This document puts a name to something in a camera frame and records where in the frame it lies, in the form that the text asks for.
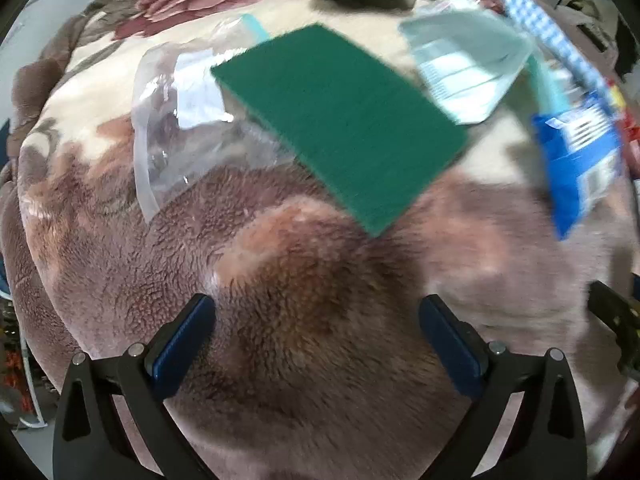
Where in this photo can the floral plush blanket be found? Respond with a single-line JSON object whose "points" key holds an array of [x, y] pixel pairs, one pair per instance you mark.
{"points": [[300, 310]]}

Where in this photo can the blue snack packet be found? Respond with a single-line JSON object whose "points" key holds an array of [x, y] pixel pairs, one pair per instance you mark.
{"points": [[570, 180]]}

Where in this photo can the blue checkered cloth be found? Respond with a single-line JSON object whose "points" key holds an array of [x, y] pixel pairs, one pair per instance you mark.
{"points": [[550, 35]]}

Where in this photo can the green scouring pad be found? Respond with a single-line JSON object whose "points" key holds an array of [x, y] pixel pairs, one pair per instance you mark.
{"points": [[340, 120]]}

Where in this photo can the pile of clothes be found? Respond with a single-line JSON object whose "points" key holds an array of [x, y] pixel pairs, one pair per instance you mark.
{"points": [[585, 5]]}

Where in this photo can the clear zip bag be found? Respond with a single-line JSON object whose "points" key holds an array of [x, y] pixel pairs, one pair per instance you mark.
{"points": [[170, 125]]}

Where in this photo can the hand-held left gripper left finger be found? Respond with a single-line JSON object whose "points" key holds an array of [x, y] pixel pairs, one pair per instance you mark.
{"points": [[180, 345]]}

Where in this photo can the pale green wipes packet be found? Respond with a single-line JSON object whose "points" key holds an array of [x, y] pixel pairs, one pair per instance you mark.
{"points": [[460, 60]]}

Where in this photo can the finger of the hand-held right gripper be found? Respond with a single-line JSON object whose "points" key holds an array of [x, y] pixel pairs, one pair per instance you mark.
{"points": [[612, 310]]}

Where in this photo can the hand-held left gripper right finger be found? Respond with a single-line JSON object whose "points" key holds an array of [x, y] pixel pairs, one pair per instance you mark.
{"points": [[452, 345]]}

